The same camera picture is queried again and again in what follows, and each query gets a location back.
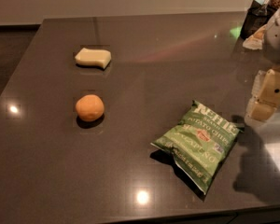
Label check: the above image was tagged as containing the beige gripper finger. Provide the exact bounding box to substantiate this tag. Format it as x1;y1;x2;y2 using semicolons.
246;97;276;121

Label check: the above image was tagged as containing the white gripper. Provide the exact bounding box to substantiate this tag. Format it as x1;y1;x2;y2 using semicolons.
258;8;280;107

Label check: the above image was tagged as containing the pale yellow sponge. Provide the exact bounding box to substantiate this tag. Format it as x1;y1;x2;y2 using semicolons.
75;48;111;69

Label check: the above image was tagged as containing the orange fruit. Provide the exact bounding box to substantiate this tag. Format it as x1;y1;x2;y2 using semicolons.
76;94;105;122

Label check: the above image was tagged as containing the green jalapeno chip bag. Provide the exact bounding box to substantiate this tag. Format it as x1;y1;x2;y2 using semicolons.
152;101;241;194

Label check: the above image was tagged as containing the white wrapped snack packet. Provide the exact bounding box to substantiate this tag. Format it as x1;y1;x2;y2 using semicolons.
243;25;266;50

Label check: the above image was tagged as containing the black snack bag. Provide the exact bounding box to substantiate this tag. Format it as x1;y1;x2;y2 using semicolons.
240;0;275;39

